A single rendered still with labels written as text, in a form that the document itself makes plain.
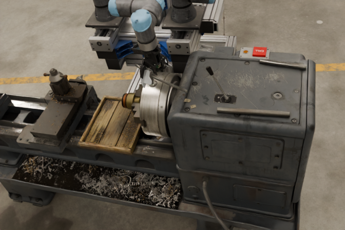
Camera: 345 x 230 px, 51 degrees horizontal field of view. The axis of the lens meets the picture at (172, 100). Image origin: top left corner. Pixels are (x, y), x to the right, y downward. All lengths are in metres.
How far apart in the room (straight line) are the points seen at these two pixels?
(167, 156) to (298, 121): 0.71
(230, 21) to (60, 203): 2.58
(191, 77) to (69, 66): 2.54
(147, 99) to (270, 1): 3.06
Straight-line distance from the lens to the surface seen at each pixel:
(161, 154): 1.87
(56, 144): 2.03
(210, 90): 1.58
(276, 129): 1.45
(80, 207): 2.88
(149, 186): 2.11
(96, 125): 2.08
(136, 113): 1.74
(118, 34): 2.35
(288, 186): 1.77
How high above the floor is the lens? 2.37
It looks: 45 degrees down
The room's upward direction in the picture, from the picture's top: 11 degrees counter-clockwise
